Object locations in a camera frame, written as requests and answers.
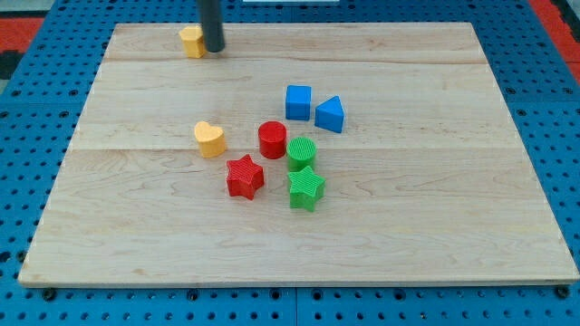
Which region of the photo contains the blue triangular prism block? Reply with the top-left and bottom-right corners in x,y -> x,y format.
314,96 -> 344,133

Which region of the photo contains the green cylinder block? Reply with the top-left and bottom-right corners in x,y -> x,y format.
286,137 -> 317,172

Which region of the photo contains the blue cube block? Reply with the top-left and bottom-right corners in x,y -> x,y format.
285,85 -> 312,120

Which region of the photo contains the yellow hexagon block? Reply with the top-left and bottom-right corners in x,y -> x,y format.
179,25 -> 207,59

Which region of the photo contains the yellow heart block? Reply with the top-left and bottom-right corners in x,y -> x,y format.
194,121 -> 227,158

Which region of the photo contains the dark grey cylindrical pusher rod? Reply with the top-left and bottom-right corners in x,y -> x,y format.
197,0 -> 226,53

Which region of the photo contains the light wooden board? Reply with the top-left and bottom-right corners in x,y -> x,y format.
18,23 -> 579,288

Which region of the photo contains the green star block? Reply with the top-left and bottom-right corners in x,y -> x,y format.
287,166 -> 325,212

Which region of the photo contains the red cylinder block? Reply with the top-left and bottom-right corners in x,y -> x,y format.
258,120 -> 286,159

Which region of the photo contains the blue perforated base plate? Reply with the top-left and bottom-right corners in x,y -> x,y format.
1,0 -> 579,325

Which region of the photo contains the red star block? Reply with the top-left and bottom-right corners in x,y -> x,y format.
226,154 -> 265,200

